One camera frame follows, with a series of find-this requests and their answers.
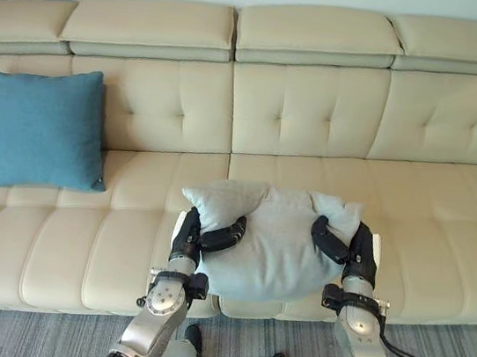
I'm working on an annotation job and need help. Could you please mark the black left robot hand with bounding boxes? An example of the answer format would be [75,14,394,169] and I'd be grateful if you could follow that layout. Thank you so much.
[167,203,249,271]

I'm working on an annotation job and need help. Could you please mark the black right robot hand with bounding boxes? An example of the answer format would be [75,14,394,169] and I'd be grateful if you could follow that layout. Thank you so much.
[303,213,385,292]

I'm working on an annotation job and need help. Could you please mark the cream leather sofa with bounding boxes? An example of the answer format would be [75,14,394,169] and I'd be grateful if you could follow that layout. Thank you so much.
[0,0,477,357]

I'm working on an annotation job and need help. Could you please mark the light grey cushion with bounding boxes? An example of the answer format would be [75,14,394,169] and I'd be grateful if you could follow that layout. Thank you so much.
[167,170,369,316]

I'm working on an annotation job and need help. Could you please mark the blue cushion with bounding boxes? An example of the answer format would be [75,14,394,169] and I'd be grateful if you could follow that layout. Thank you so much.
[0,56,123,203]

